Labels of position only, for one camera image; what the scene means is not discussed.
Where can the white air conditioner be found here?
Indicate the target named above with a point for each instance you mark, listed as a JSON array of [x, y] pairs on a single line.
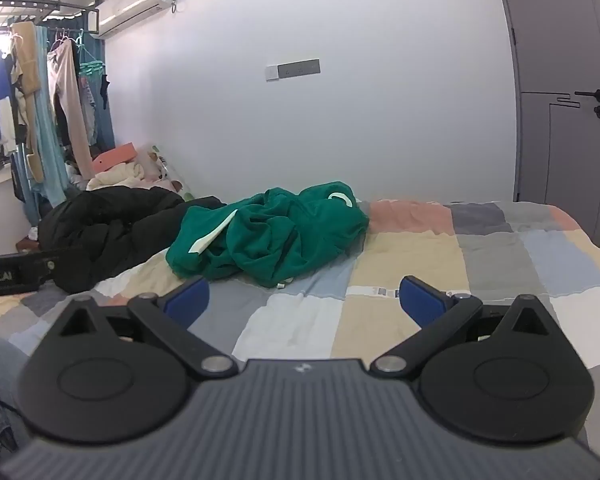
[[130, 12]]

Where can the beige hanging garment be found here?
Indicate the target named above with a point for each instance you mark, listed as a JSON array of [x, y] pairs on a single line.
[[27, 90]]

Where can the pink folded cloth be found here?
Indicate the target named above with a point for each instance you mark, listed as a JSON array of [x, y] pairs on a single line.
[[114, 157]]

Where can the person's jeans leg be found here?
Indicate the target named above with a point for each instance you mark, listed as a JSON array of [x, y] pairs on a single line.
[[7, 375]]

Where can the light blue hanging garment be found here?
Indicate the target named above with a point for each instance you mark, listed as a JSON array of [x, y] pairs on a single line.
[[47, 135]]

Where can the printed white pillow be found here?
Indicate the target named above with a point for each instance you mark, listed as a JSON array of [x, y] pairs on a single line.
[[167, 170]]

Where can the grey door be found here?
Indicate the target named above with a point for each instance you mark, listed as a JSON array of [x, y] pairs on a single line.
[[560, 85]]

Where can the green hoodie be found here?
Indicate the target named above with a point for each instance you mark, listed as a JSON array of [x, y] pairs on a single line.
[[280, 230]]

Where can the cream cloth pile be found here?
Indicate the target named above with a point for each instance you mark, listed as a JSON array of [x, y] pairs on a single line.
[[117, 176]]

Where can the patchwork bed blanket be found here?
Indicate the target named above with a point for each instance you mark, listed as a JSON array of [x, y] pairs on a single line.
[[480, 270]]

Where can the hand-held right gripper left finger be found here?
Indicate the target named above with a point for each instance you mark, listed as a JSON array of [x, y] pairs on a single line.
[[187, 301]]

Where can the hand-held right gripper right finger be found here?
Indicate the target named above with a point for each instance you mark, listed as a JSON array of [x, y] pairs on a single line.
[[420, 301]]

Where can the black jacket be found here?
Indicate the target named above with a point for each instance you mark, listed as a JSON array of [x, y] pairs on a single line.
[[110, 230]]

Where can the grey wall switch panel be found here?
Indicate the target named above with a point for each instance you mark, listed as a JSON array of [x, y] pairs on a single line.
[[292, 70]]

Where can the pale pink hanging pants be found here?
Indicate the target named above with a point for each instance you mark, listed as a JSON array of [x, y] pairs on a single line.
[[72, 105]]

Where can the metal clothes rack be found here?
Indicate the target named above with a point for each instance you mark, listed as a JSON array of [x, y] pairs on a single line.
[[40, 7]]

